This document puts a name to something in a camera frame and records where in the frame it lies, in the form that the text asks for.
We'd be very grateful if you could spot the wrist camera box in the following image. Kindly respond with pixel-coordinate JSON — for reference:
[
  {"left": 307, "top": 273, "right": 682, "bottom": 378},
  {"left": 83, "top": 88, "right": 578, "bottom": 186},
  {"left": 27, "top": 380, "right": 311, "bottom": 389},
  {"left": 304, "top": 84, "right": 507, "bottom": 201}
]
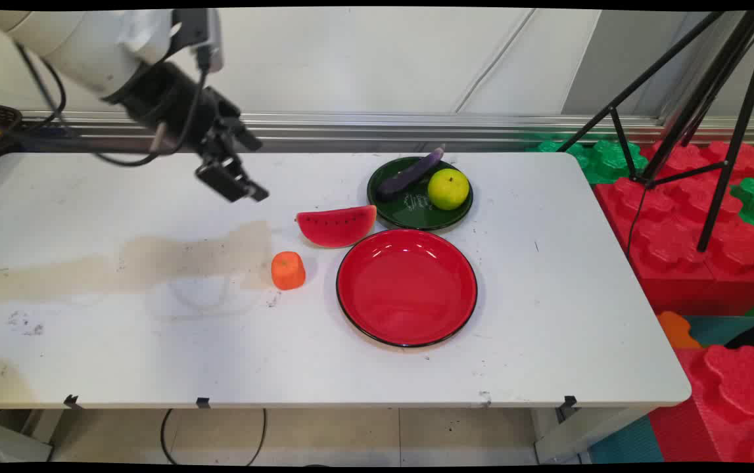
[{"left": 168, "top": 8, "right": 225, "bottom": 74}]

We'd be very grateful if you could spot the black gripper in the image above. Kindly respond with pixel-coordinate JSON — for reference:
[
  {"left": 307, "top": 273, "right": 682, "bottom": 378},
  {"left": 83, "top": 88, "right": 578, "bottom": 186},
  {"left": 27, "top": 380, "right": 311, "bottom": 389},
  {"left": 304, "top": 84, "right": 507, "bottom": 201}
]
[{"left": 106, "top": 60, "right": 271, "bottom": 204}]

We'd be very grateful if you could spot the black floor cable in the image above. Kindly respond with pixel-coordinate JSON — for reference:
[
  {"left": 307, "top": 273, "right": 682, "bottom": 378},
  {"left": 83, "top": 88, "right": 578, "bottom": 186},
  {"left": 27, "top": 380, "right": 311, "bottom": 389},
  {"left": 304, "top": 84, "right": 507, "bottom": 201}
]
[{"left": 160, "top": 408, "right": 268, "bottom": 466}]

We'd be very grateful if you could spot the orange foam piece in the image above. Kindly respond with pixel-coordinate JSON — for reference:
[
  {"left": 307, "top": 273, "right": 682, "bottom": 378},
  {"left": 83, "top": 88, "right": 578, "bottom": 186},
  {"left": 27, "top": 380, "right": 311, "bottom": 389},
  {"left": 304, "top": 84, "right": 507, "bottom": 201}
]
[{"left": 655, "top": 310, "right": 703, "bottom": 350}]

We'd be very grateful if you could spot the purple toy eggplant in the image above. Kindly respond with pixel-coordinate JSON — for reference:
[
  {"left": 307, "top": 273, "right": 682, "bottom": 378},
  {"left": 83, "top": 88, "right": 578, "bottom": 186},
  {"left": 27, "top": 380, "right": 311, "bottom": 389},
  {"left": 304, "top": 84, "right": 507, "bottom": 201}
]
[{"left": 377, "top": 146, "right": 447, "bottom": 202}]

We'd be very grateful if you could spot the yellow-green toy apple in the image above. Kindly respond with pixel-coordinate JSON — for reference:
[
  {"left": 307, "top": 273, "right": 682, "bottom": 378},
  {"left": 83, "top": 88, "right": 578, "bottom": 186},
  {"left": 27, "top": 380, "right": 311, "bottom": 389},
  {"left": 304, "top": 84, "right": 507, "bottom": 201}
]
[{"left": 427, "top": 168, "right": 471, "bottom": 212}]

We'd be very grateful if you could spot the dark green plate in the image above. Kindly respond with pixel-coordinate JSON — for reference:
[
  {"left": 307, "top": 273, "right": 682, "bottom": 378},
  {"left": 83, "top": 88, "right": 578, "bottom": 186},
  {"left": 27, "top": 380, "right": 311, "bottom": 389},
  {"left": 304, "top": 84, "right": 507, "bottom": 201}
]
[{"left": 366, "top": 156, "right": 475, "bottom": 232}]

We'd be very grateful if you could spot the black tripod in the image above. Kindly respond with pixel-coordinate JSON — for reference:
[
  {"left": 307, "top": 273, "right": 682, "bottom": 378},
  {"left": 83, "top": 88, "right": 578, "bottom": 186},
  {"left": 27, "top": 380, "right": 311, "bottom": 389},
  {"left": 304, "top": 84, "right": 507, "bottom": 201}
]
[{"left": 555, "top": 9, "right": 754, "bottom": 253}]

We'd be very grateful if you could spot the grey table leg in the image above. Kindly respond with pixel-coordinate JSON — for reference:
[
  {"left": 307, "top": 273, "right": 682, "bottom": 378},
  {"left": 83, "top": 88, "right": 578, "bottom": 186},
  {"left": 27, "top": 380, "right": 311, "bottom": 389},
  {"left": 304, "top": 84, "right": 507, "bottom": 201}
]
[{"left": 0, "top": 410, "right": 57, "bottom": 464}]

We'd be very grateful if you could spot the white table leg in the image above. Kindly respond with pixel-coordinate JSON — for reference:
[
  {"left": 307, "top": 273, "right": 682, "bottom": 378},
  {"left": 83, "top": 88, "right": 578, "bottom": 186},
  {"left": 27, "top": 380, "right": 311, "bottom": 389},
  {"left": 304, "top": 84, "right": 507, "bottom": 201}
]
[{"left": 533, "top": 406, "right": 656, "bottom": 464}]

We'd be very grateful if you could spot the teal foam mat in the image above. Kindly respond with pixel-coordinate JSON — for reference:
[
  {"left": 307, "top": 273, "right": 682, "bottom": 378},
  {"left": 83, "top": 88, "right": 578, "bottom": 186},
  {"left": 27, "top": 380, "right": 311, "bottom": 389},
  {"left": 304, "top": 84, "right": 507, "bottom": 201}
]
[{"left": 588, "top": 414, "right": 665, "bottom": 464}]

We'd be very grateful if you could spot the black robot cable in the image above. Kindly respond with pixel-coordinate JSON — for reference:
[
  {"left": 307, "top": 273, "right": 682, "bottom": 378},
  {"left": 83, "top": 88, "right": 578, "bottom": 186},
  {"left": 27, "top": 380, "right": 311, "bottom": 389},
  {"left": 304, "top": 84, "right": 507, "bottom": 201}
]
[{"left": 14, "top": 41, "right": 212, "bottom": 169}]

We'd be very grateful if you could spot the aluminium wall rail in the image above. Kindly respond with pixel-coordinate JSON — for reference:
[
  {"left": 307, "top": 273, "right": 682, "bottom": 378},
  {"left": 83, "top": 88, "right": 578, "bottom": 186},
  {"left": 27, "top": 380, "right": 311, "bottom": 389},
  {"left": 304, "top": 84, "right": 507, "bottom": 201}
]
[{"left": 20, "top": 110, "right": 754, "bottom": 146}]

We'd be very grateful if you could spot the red plate with black rim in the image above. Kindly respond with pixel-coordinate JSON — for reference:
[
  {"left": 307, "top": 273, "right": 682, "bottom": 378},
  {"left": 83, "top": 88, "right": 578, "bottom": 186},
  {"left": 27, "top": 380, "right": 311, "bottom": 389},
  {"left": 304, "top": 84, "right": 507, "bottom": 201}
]
[{"left": 335, "top": 228, "right": 479, "bottom": 348}]

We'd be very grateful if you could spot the toy watermelon slice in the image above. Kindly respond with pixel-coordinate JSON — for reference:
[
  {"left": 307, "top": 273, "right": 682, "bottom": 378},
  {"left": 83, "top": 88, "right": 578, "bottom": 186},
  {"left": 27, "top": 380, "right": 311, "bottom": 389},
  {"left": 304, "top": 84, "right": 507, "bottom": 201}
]
[{"left": 295, "top": 204, "right": 378, "bottom": 249}]

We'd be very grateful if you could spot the orange toy fruit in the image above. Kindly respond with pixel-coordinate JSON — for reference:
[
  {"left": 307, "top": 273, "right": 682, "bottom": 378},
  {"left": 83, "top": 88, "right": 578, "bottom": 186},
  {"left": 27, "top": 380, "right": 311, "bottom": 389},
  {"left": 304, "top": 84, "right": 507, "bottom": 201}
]
[{"left": 270, "top": 251, "right": 307, "bottom": 291}]

